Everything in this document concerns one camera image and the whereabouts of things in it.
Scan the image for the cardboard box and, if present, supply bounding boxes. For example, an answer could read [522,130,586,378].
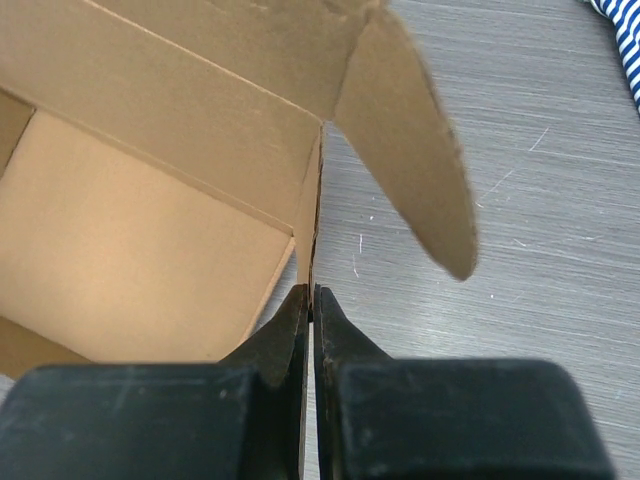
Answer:
[1,1,477,379]

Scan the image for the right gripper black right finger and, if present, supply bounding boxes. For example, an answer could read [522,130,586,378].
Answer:
[313,286,616,479]

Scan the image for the blue white striped cloth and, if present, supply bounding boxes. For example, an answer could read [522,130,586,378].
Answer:
[584,0,640,112]

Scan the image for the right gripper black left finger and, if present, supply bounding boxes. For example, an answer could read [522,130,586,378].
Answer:
[1,285,309,479]

